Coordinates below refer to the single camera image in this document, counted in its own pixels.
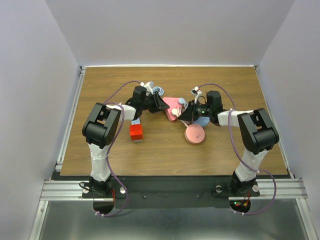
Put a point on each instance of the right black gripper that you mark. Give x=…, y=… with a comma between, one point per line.
x=190, y=114

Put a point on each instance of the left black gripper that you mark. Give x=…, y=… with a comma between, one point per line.
x=159, y=104

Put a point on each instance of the pink triangular power strip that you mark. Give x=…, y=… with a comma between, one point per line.
x=174, y=103

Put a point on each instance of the blue round socket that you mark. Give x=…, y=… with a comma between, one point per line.
x=202, y=121

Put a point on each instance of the pink round socket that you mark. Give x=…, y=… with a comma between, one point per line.
x=194, y=134

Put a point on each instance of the red cube socket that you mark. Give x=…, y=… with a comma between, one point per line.
x=136, y=132

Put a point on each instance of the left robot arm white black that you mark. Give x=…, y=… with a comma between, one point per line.
x=102, y=128

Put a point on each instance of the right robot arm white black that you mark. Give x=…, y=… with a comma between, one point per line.
x=258, y=133

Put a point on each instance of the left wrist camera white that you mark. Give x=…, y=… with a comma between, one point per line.
x=149, y=86

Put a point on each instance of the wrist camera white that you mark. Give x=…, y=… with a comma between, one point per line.
x=149, y=86
x=197, y=93

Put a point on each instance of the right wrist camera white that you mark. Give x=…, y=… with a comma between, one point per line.
x=197, y=93

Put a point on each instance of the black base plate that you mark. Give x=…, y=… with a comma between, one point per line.
x=166, y=192

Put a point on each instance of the aluminium frame rail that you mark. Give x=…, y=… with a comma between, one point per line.
x=62, y=151

